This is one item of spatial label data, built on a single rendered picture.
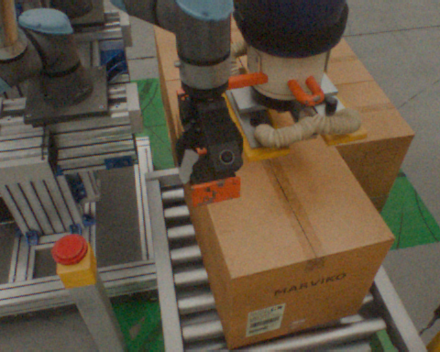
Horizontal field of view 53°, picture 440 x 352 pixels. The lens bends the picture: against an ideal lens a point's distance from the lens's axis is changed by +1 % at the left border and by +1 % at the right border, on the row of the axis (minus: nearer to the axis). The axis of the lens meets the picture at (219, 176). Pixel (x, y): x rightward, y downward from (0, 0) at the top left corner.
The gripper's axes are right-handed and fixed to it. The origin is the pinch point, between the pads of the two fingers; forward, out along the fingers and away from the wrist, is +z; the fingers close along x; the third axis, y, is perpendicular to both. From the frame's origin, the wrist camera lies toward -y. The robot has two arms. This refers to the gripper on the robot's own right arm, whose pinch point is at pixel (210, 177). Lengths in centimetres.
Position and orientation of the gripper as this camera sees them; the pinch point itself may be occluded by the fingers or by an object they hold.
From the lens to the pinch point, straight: 78.1
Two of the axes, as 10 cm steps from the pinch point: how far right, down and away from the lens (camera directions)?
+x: -9.6, 2.1, -1.8
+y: -2.7, -7.2, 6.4
